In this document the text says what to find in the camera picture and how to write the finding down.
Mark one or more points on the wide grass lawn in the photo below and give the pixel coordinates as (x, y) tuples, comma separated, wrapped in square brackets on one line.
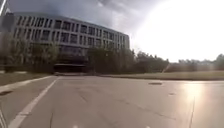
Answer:
[(186, 75)]

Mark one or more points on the manhole cover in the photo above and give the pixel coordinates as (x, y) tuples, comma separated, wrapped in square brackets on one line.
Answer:
[(155, 83)]

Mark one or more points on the row of trees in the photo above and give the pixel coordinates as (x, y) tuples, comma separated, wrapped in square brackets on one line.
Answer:
[(113, 61)]

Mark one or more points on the grey paved road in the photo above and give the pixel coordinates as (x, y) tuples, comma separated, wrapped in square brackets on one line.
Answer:
[(110, 103)]

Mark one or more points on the grass strip beside kerb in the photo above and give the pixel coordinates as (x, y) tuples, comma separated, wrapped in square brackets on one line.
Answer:
[(16, 78)]

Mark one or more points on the white painted line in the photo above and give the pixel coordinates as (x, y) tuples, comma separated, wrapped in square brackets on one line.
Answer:
[(30, 106)]

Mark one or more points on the large curved grey building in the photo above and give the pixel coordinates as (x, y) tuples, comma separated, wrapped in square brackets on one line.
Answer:
[(70, 31)]

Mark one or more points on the pale concrete kerb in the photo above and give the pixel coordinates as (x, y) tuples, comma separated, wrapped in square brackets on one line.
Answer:
[(20, 84)]

